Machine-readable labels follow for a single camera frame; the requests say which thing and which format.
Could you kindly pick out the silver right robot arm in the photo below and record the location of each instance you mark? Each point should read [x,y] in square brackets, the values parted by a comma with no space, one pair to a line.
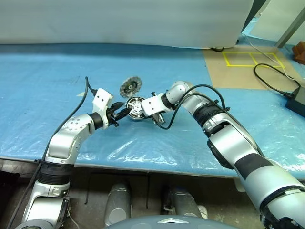
[238,143]

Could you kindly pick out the white robot foot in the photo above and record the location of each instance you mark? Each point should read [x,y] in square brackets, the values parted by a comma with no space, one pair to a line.
[203,211]

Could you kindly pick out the black board foot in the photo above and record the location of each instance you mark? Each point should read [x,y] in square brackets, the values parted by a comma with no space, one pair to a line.
[216,49]

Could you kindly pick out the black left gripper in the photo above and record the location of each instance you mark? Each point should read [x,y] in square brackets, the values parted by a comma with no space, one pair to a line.
[112,117]

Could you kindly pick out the large white board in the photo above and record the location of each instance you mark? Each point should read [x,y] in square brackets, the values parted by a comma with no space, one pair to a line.
[119,19]

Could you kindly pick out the silver motor cover circuit board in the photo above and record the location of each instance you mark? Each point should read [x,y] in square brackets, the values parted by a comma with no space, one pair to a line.
[130,86]

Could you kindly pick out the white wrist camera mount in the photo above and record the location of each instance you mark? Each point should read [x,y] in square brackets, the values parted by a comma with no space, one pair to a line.
[152,105]
[102,97]

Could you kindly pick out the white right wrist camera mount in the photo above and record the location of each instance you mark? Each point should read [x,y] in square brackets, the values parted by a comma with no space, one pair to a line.
[152,105]

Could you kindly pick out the silver motor base copper windings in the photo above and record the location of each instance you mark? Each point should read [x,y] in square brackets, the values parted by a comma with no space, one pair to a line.
[137,118]

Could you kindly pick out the white panel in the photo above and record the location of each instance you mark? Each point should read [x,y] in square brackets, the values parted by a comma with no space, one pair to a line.
[269,16]

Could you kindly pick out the grey rounded leg cover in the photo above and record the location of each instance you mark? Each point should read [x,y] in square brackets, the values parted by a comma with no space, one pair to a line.
[183,202]
[118,202]

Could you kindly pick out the grey metal post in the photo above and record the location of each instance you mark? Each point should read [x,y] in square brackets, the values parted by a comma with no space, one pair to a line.
[289,28]

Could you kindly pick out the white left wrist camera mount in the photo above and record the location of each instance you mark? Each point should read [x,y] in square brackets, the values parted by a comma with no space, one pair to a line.
[102,97]

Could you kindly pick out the red-brown object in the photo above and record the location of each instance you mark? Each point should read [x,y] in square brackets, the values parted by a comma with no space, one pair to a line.
[300,51]

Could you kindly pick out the small beige tape scrap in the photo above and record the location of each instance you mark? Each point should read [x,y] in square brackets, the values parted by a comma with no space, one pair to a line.
[81,94]

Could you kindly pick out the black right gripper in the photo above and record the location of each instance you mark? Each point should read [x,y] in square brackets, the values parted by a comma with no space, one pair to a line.
[157,118]

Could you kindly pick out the black power adapter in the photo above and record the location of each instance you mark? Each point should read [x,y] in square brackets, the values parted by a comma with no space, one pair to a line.
[296,101]

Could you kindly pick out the yellow tape rectangle outline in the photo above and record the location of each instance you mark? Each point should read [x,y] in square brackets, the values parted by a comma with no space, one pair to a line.
[225,59]

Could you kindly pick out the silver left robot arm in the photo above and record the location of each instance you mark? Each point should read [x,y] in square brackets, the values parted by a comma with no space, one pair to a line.
[66,136]

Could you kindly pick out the grey robot torso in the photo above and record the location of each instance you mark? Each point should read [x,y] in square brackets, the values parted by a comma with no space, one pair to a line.
[171,224]

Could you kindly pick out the electric motor with copper windings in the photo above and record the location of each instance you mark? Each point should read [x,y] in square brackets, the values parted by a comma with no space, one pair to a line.
[134,107]

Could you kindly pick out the brown cardboard sheet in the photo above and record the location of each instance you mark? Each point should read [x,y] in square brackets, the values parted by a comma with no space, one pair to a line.
[228,76]

